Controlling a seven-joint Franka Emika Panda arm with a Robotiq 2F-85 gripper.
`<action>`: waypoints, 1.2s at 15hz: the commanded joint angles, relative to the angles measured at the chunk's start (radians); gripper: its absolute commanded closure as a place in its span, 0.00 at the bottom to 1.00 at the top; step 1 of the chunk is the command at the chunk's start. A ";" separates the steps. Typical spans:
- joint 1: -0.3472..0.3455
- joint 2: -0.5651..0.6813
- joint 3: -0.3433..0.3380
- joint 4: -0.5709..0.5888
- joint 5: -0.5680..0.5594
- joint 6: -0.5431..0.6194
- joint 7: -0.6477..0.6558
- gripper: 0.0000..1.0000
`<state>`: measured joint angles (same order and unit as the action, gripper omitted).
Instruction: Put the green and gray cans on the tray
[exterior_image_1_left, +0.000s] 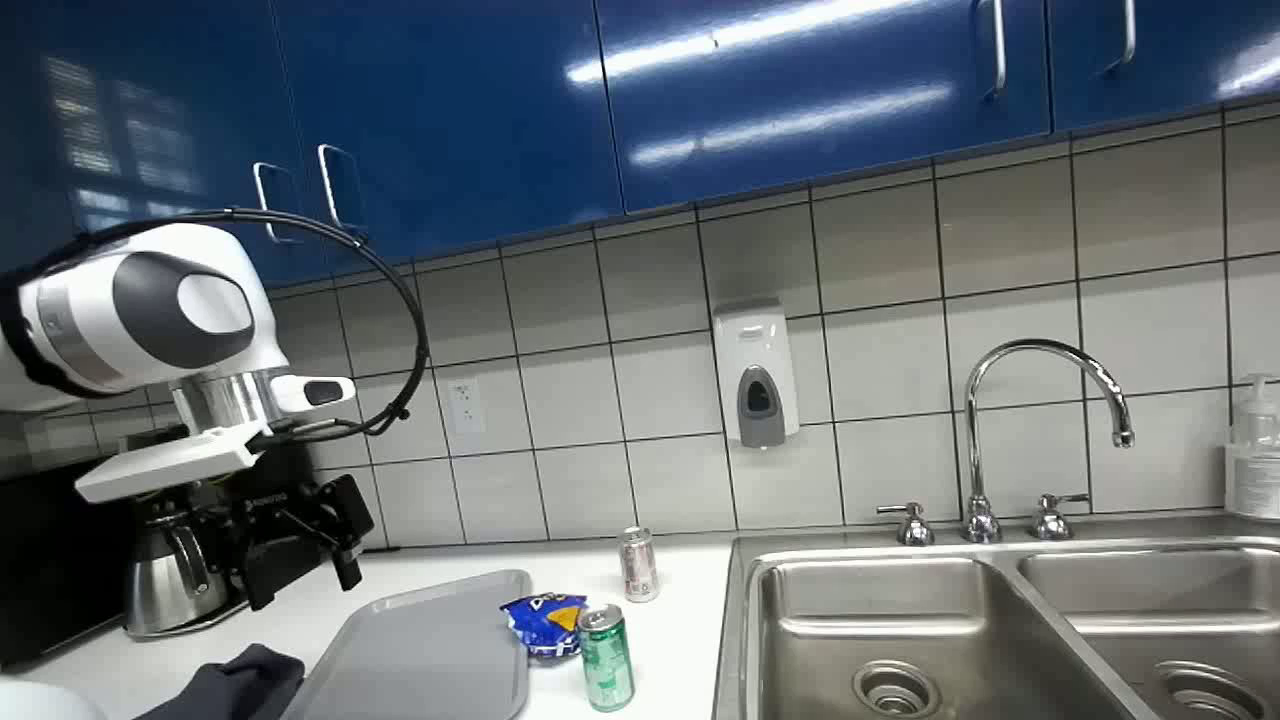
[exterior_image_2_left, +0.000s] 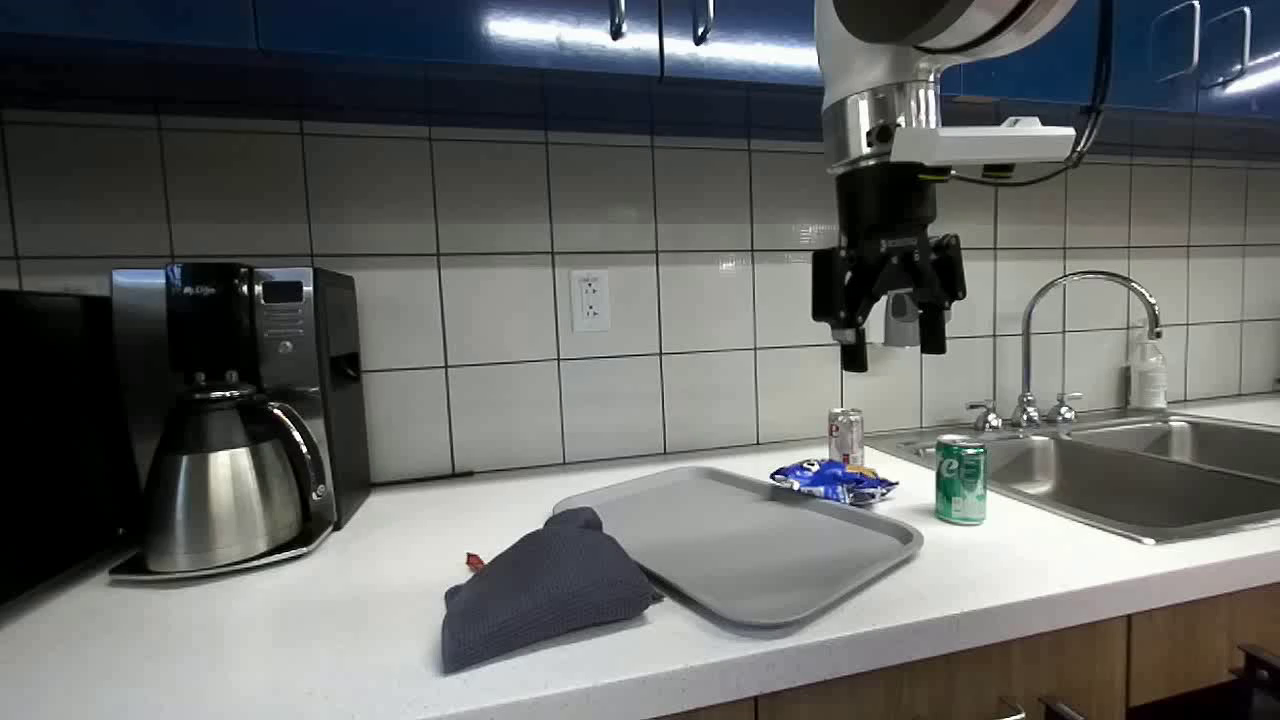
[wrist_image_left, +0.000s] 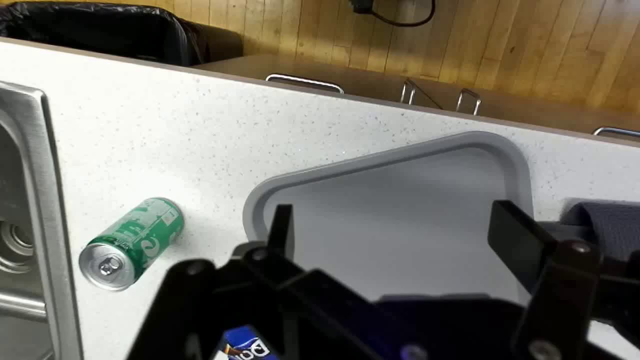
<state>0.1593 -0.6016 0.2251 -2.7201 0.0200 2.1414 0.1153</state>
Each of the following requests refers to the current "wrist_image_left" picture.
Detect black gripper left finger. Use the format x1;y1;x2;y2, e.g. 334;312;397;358
126;206;373;360

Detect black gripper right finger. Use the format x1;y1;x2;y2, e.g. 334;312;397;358
488;199;640;360

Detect green soda can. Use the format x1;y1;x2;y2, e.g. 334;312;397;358
77;198;186;292

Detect gray plastic tray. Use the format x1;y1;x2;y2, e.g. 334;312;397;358
241;132;532;302

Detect blue chip bag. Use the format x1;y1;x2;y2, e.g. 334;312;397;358
212;325;279;360

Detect dark blue cloth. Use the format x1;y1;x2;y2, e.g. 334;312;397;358
561;199;640;260

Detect wooden lower cabinets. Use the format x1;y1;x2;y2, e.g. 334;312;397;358
202;53;640;142

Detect stainless steel sink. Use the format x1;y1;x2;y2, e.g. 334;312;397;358
0;81;82;360

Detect black trash bin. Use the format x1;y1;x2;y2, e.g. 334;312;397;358
0;1;205;68

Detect black cable on floor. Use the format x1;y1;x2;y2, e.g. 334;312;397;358
347;0;437;30

